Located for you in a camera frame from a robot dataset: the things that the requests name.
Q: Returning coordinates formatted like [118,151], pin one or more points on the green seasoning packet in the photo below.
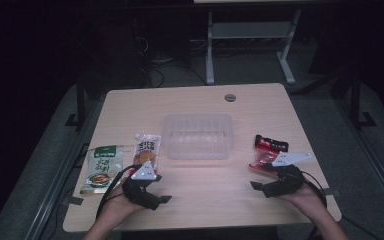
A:
[101,168]

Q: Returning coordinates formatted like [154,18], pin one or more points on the person's right hand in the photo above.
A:
[305,200]

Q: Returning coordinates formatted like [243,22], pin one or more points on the black metal stand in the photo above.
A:
[356,100]

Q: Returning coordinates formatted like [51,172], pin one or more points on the person's left hand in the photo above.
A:
[120,206]

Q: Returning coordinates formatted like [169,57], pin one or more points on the grey tape strip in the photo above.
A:
[73,200]
[330,192]

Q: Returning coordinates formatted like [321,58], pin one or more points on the white spout sauce pouch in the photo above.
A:
[145,151]

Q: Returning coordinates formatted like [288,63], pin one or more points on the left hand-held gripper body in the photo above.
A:
[140,191]

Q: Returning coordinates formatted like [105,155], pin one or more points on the white metal desk frame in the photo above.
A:
[246,30]

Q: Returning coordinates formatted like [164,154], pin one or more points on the red and black snack packet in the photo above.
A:
[268,150]

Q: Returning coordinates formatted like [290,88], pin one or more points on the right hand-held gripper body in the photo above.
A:
[286,181]

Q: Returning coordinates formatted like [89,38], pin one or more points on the clear plastic divided container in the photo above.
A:
[198,136]

